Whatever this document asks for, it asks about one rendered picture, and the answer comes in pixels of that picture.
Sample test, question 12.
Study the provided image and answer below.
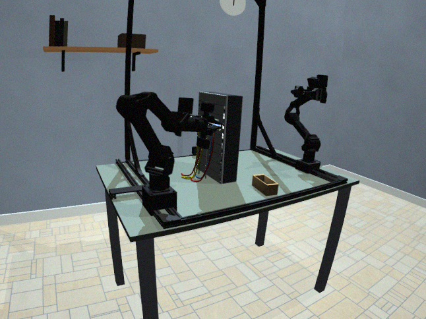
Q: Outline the open tan cardboard box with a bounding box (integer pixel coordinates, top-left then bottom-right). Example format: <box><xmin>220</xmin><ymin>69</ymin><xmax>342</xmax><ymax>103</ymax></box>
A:
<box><xmin>252</xmin><ymin>174</ymin><xmax>279</xmax><ymax>196</ymax></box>

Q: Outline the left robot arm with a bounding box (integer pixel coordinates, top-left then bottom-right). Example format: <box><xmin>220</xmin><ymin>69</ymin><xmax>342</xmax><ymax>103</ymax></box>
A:
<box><xmin>284</xmin><ymin>74</ymin><xmax>328</xmax><ymax>163</ymax></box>

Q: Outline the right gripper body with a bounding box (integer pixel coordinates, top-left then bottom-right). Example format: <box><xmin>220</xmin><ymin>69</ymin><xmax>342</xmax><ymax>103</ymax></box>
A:
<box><xmin>191</xmin><ymin>101</ymin><xmax>215</xmax><ymax>149</ymax></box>

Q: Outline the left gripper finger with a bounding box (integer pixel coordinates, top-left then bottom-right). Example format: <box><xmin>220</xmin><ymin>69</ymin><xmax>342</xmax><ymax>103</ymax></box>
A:
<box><xmin>304</xmin><ymin>88</ymin><xmax>319</xmax><ymax>101</ymax></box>
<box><xmin>291</xmin><ymin>86</ymin><xmax>300</xmax><ymax>98</ymax></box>

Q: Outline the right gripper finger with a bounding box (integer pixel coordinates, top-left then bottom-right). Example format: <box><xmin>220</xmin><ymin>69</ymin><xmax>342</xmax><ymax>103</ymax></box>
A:
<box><xmin>208</xmin><ymin>126</ymin><xmax>222</xmax><ymax>136</ymax></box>
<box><xmin>209</xmin><ymin>116</ymin><xmax>222</xmax><ymax>125</ymax></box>

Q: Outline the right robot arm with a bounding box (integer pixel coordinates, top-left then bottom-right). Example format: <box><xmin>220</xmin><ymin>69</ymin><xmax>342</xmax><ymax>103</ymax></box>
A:
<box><xmin>116</xmin><ymin>92</ymin><xmax>201</xmax><ymax>193</ymax></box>

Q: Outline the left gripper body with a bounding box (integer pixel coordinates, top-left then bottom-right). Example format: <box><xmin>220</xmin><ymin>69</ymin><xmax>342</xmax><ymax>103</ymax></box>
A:
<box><xmin>299</xmin><ymin>86</ymin><xmax>324</xmax><ymax>102</ymax></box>

